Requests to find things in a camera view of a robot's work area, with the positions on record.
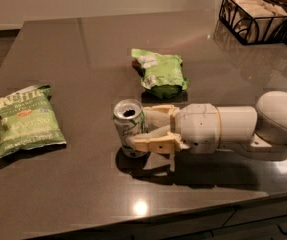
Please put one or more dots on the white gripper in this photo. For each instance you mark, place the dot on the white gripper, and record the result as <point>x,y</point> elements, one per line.
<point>198,125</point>

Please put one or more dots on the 7up soda can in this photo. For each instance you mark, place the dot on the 7up soda can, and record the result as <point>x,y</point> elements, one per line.
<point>129,120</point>

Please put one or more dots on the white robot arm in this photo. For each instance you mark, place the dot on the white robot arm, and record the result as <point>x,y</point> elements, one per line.
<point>258,132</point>

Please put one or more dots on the green snack bag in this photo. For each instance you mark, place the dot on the green snack bag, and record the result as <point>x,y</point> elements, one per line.
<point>162,74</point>

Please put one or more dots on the green Kettle chips bag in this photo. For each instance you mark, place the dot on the green Kettle chips bag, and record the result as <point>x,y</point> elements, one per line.
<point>28,121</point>

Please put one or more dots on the white napkins stack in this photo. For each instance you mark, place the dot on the white napkins stack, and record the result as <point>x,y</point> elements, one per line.
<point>259,12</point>

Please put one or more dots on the dark cabinet drawer front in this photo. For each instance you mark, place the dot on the dark cabinet drawer front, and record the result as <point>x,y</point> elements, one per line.
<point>250,220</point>

